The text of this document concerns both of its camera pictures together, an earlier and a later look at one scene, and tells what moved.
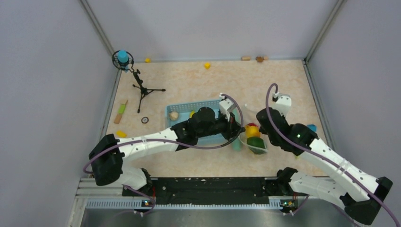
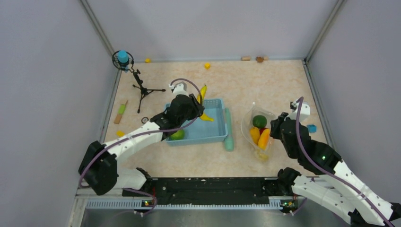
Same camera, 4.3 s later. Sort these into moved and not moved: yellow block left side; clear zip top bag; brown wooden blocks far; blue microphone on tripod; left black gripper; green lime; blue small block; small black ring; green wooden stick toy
Moved: left black gripper; green lime; clear zip top bag
Not moved: green wooden stick toy; brown wooden blocks far; yellow block left side; blue small block; blue microphone on tripod; small black ring
